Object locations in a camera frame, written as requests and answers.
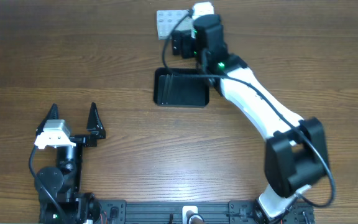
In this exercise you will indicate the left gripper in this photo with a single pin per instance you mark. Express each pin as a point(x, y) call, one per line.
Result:
point(89, 138)

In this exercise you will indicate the clear test tube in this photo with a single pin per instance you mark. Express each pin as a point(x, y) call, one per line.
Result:
point(164, 90)

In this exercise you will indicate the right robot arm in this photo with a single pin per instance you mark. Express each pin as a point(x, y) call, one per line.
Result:
point(259, 105)

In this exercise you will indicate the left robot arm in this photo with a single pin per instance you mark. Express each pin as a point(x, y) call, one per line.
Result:
point(67, 161)

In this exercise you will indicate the black tray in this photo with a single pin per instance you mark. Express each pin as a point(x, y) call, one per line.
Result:
point(191, 91)

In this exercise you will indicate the white test tube rack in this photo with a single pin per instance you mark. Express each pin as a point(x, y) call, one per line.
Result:
point(168, 23)

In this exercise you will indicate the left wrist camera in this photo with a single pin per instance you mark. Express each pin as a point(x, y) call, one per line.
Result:
point(54, 133)

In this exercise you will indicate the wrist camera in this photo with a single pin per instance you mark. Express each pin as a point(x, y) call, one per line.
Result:
point(54, 133)
point(203, 9)

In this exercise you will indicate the mounting rail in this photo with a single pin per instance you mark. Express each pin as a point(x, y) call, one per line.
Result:
point(154, 213)

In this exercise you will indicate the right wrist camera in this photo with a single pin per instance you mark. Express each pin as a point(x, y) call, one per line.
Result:
point(203, 9)

